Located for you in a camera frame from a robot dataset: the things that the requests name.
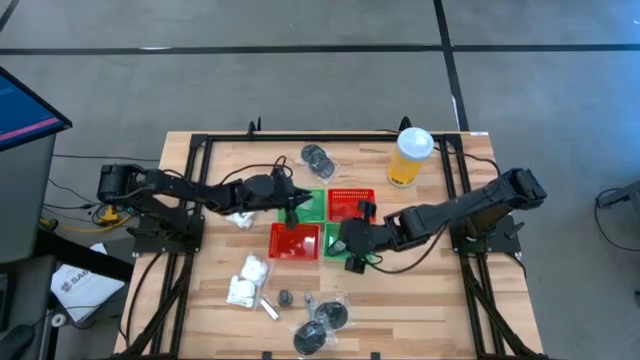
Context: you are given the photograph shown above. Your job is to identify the green plastic basket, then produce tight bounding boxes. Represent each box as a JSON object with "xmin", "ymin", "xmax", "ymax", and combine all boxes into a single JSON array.
[
  {"xmin": 322, "ymin": 222, "xmax": 352, "ymax": 262},
  {"xmin": 277, "ymin": 188, "xmax": 327, "ymax": 224}
]

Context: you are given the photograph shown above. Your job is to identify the silver metal tweezers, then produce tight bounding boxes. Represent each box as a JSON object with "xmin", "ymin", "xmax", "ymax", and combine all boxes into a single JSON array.
[{"xmin": 259, "ymin": 296, "xmax": 281, "ymax": 322}]

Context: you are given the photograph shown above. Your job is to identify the black object on floor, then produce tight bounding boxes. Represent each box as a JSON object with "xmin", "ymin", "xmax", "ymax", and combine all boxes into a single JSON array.
[{"xmin": 0, "ymin": 323, "xmax": 37, "ymax": 360}]

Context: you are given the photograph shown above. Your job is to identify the yellow wipes canister white lid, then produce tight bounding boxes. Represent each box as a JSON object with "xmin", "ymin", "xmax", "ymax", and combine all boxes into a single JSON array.
[{"xmin": 385, "ymin": 126, "xmax": 435, "ymax": 189}]

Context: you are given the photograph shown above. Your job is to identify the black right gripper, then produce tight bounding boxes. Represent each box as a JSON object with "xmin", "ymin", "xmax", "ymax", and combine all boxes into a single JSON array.
[{"xmin": 327, "ymin": 200, "xmax": 396, "ymax": 274}]

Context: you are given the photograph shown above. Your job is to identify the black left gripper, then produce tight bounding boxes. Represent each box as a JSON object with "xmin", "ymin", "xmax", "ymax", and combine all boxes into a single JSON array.
[{"xmin": 242, "ymin": 167, "xmax": 315, "ymax": 230}]

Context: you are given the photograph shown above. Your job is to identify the white printed paper sheet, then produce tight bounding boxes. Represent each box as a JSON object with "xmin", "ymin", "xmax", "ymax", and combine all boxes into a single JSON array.
[{"xmin": 49, "ymin": 242, "xmax": 127, "ymax": 324}]

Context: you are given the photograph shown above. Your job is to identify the black floor cable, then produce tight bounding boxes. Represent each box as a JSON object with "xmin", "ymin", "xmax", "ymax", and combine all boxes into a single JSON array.
[{"xmin": 593, "ymin": 185, "xmax": 640, "ymax": 254}]

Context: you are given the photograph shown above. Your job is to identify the grey cabinet with blue screen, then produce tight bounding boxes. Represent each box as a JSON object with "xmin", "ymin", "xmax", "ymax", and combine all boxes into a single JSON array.
[{"xmin": 0, "ymin": 66, "xmax": 74, "ymax": 265}]

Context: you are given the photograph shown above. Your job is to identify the black aluminium table frame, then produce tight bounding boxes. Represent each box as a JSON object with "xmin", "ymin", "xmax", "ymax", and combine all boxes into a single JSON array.
[{"xmin": 114, "ymin": 130, "xmax": 547, "ymax": 360}]

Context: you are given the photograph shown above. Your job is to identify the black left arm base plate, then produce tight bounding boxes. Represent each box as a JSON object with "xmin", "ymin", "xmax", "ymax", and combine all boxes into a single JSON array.
[{"xmin": 127, "ymin": 212, "xmax": 206, "ymax": 254}]

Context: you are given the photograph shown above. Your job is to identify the grey stand foot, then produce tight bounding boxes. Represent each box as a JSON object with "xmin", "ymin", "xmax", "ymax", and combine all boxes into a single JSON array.
[{"xmin": 596, "ymin": 179, "xmax": 640, "ymax": 209}]

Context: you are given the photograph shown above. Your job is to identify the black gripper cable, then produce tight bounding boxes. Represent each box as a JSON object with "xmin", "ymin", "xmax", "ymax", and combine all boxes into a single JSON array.
[
  {"xmin": 219, "ymin": 155, "xmax": 294, "ymax": 187},
  {"xmin": 367, "ymin": 224, "xmax": 449, "ymax": 276}
]

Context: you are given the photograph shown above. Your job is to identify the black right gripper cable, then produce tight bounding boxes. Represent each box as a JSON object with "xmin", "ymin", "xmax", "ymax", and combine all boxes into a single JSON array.
[{"xmin": 367, "ymin": 224, "xmax": 449, "ymax": 276}]

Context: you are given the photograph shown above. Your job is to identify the yellow cable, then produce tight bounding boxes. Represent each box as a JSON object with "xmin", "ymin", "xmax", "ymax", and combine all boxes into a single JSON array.
[{"xmin": 39, "ymin": 203, "xmax": 132, "ymax": 235}]

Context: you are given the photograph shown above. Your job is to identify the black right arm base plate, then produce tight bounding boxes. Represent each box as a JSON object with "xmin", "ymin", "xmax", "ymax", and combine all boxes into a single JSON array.
[{"xmin": 448, "ymin": 213, "xmax": 525, "ymax": 255}]

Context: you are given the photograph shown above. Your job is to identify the red plastic basket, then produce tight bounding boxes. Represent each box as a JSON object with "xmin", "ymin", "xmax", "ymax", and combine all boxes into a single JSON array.
[
  {"xmin": 268, "ymin": 222, "xmax": 322, "ymax": 262},
  {"xmin": 327, "ymin": 188, "xmax": 377, "ymax": 224}
]

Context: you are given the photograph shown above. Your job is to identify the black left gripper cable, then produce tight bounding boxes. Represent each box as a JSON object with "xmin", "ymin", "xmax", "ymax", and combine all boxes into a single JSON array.
[{"xmin": 219, "ymin": 155, "xmax": 294, "ymax": 187}]

